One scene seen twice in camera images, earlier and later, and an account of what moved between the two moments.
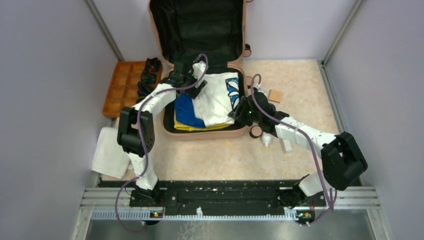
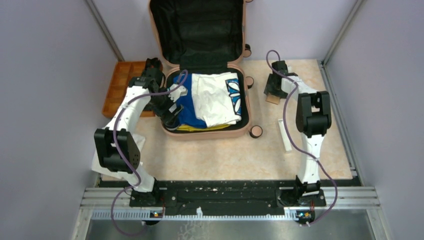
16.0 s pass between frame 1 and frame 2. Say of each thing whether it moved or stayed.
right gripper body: moved
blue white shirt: stayed
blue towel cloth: stayed
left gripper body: moved
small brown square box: stayed
